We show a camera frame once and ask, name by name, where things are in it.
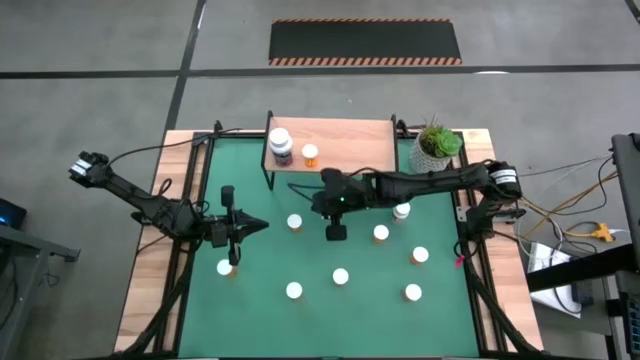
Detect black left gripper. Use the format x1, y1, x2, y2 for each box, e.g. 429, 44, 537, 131
209, 201, 270, 268

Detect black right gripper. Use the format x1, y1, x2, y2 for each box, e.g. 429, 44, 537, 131
311, 168, 374, 226

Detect large white bottle dark label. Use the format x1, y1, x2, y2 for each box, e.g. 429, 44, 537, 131
268, 126, 295, 168

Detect small white medicine bottle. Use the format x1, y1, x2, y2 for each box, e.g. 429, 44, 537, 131
392, 201, 413, 224

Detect green table mat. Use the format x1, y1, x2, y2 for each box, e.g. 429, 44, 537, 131
177, 137, 482, 359

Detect green succulent in white pot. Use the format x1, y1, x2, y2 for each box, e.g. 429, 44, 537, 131
408, 114, 464, 176

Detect black hazard-striped floor mat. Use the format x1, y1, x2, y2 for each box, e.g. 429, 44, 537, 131
267, 18, 463, 68

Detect grey metal stand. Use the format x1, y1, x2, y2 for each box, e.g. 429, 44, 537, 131
0, 224, 81, 360

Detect white paper sheet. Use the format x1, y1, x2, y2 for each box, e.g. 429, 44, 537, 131
527, 239, 584, 320

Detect black device with blue light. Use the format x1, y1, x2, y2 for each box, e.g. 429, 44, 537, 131
0, 198, 27, 230

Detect black desk beam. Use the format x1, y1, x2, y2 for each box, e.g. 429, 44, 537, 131
524, 242, 640, 294

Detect yellow power splitter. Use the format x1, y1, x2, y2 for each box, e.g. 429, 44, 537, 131
587, 222, 615, 245

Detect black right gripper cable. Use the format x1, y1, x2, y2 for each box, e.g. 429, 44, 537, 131
286, 180, 321, 204

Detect wooden shelf black metal frame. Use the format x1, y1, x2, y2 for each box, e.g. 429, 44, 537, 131
260, 110, 400, 195

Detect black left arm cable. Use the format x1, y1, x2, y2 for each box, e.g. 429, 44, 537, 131
105, 127, 244, 169

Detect black aluminium table frame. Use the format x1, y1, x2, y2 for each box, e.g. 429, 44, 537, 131
117, 119, 546, 360

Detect orange cable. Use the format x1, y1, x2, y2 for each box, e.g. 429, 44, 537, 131
519, 169, 621, 236

